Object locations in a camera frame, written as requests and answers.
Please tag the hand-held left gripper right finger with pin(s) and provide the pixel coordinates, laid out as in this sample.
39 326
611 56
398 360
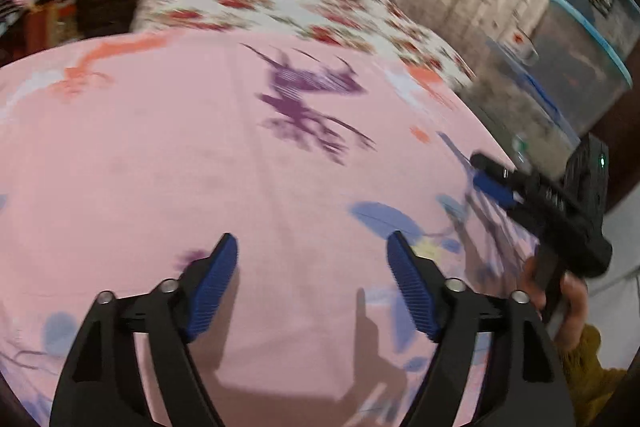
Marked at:
415 289

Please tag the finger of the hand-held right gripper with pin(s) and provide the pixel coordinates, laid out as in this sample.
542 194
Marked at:
500 169
495 191

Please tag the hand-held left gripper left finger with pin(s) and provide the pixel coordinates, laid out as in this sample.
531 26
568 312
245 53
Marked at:
210 294

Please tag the person's right forearm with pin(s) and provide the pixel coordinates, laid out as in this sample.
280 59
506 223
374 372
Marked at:
595 382

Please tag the person's right hand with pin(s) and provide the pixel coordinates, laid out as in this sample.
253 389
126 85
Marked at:
572 312

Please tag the white enamel mug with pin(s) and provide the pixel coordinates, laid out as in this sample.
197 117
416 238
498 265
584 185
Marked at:
520 44

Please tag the large clear blue-lidded bin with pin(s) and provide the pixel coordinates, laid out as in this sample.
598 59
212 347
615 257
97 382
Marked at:
585 67

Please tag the pink printed tablecloth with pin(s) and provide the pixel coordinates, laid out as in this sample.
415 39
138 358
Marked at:
200 132

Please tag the floral bed sheet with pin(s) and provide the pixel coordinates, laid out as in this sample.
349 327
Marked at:
300 7

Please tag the dark wooden nightstand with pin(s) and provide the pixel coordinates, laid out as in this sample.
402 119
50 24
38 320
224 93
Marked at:
105 9

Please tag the brown paper bag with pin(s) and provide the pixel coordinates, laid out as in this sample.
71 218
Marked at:
42 27

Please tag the pink cloth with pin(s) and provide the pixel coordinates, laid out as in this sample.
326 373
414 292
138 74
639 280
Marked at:
12 2

